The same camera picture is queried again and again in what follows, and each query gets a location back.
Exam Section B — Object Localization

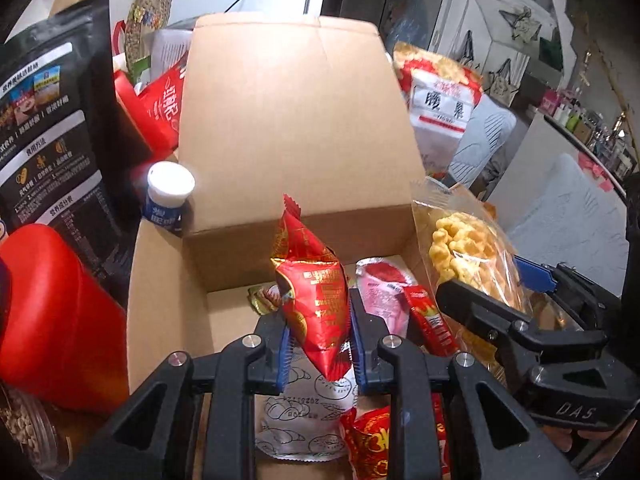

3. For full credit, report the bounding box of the red snack packet yellow print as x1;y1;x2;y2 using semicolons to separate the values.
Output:
340;395;451;480

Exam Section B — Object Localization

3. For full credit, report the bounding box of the red gold foil snack packet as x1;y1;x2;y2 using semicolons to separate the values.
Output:
270;194;353;383

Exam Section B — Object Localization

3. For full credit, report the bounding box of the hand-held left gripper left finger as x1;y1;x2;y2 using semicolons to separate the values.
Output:
60;307;293;480

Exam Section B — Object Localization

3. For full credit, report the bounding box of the woven star decoration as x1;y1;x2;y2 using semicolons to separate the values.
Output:
487;57;526;106
500;5;546;43

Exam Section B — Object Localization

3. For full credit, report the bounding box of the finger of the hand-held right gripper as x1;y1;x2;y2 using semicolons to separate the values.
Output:
435;279;538;356
515;255;621;321

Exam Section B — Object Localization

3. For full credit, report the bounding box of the clear waffle packet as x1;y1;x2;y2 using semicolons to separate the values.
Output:
410;177;533;316

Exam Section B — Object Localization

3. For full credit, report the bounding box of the small green brown packet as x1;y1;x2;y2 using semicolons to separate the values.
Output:
247;284;283;316

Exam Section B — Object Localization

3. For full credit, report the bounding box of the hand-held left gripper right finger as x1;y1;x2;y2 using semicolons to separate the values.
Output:
349;287;581;480

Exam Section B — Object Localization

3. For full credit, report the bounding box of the small long red packet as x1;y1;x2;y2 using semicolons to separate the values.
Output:
402;285;461;358

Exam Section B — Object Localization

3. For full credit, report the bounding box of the person's right hand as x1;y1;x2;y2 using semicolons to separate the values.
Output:
542;422;621;471

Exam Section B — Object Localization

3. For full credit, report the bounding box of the round woven plate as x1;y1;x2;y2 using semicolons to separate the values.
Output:
124;0;175;73

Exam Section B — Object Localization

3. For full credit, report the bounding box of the white patterned snack packet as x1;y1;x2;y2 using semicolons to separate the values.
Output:
254;375;358;461

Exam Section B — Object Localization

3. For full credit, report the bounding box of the large red white snack bag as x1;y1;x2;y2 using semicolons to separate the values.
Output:
392;41;486;171

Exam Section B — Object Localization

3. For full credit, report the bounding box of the shelf of small bottles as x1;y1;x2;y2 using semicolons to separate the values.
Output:
540;87;640;171

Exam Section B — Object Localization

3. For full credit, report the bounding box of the small white blue bottle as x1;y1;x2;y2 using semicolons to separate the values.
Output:
142;161;197;233

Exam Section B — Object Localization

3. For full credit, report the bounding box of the red packet white print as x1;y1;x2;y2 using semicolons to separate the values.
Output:
137;52;188;153

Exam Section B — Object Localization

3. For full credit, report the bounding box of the red plastic container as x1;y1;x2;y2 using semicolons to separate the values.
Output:
0;223;131;413

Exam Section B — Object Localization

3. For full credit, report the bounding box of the black printed pouch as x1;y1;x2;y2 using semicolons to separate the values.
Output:
0;0;131;306

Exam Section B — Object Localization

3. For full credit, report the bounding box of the pink snack packet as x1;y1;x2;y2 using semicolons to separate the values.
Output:
355;257;418;336

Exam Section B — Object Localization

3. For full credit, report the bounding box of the red gift bag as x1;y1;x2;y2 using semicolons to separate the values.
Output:
112;20;156;161

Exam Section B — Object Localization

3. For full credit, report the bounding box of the cardboard box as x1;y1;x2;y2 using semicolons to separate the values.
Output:
125;14;436;480

